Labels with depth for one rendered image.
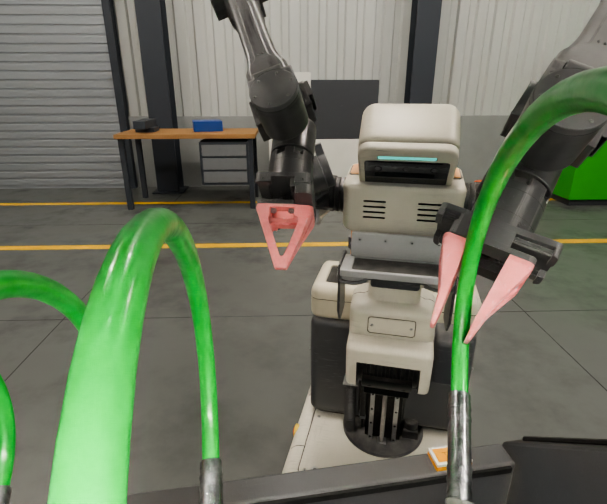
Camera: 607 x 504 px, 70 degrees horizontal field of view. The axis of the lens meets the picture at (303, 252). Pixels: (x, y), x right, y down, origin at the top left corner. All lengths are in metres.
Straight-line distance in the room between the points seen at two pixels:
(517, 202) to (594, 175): 6.00
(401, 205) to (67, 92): 6.29
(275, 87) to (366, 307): 0.74
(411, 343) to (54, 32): 6.45
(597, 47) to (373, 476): 0.56
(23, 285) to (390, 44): 6.43
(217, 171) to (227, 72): 1.71
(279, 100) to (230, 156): 4.73
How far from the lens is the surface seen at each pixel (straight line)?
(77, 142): 7.04
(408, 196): 1.01
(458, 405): 0.39
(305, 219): 0.50
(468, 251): 0.38
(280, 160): 0.54
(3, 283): 0.24
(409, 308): 1.15
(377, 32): 6.59
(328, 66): 6.44
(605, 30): 0.60
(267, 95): 0.52
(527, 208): 0.42
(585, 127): 0.38
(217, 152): 5.24
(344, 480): 0.64
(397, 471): 0.65
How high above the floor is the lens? 1.43
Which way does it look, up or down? 21 degrees down
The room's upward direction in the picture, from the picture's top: straight up
